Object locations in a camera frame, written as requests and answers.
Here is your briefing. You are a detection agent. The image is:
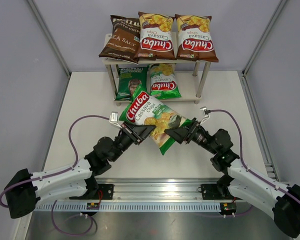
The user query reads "green Chuba cassava bag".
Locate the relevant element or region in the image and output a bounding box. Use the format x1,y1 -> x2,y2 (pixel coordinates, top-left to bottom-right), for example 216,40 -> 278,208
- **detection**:
149,63 -> 182,100

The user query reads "green Kettle hand cooked bag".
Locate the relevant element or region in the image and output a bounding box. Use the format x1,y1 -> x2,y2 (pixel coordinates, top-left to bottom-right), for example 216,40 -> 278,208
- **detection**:
115,66 -> 149,101

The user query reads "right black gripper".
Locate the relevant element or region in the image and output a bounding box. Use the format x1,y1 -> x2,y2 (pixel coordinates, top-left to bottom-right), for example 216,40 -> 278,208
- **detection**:
165,117 -> 219,155

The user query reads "brown Kettle sea salt bag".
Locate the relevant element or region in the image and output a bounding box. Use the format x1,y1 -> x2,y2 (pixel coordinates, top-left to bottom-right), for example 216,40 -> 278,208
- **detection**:
98,15 -> 141,64

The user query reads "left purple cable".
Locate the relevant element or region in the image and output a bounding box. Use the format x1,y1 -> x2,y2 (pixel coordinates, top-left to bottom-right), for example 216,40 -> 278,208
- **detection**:
0,114 -> 112,236

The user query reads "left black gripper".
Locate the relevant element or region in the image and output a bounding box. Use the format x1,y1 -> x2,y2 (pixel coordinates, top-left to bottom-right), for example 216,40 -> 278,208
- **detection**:
110,121 -> 156,163

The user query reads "green white Chuba bag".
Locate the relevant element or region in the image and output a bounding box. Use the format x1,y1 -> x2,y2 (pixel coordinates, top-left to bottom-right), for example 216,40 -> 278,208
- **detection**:
119,85 -> 191,155

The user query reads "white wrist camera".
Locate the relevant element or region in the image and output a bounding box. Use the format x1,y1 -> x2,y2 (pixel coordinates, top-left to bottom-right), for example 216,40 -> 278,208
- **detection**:
109,111 -> 120,127
200,106 -> 211,125

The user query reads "brown Chuba cassava bag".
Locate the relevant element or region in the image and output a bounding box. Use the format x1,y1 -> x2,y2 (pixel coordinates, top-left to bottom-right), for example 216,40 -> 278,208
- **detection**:
175,14 -> 219,63
134,11 -> 176,60

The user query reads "white two-tier wooden shelf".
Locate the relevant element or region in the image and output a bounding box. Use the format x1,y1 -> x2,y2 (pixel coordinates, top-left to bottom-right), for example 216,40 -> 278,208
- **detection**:
102,58 -> 211,104

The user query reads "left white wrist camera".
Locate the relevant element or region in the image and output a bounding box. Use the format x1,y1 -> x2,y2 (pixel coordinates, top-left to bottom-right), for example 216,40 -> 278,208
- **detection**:
109,111 -> 120,127

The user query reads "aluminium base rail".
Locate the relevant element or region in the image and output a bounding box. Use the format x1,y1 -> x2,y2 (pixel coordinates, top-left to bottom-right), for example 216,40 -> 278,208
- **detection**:
37,177 -> 295,201

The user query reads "white slotted cable duct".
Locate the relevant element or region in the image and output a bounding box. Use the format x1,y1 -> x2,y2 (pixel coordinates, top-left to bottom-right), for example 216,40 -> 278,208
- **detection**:
35,201 -> 237,215

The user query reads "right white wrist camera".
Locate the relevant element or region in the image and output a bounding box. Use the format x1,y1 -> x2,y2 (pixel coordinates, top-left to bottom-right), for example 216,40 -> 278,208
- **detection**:
200,106 -> 211,125

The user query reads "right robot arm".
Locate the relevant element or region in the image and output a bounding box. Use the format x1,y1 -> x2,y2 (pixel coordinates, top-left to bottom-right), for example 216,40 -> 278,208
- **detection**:
164,120 -> 300,239

